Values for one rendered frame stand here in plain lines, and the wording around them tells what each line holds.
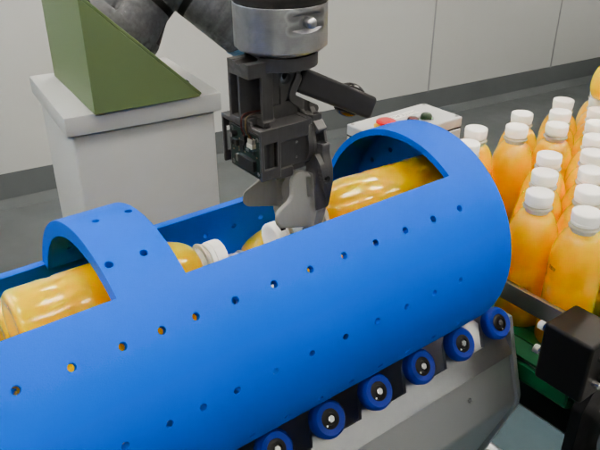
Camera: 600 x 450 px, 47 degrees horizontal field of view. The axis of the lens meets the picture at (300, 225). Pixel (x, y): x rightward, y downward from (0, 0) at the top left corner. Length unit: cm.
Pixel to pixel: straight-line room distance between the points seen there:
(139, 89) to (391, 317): 80
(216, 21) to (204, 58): 232
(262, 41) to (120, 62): 73
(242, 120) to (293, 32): 10
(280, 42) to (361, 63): 366
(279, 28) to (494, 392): 61
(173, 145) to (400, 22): 308
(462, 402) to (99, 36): 87
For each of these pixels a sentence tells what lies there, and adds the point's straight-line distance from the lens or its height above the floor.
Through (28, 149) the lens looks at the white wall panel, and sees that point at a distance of 363.
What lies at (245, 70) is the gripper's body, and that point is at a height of 136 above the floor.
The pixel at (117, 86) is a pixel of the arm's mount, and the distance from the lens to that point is 135.
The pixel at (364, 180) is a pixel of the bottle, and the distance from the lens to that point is 79.
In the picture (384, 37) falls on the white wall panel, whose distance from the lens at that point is 434.
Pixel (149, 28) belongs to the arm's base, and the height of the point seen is 123.
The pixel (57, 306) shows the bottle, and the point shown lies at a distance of 63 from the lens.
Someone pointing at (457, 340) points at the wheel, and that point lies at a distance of 93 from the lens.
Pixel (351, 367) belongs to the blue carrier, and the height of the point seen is 106.
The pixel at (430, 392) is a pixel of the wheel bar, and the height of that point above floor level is 92.
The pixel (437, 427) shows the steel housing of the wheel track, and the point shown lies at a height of 87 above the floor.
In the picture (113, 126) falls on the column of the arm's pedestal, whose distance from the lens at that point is 138.
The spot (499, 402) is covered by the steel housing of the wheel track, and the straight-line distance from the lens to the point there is 104.
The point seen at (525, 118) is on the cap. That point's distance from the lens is 132.
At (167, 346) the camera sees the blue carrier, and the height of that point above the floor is 117.
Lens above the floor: 153
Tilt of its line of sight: 29 degrees down
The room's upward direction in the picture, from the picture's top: straight up
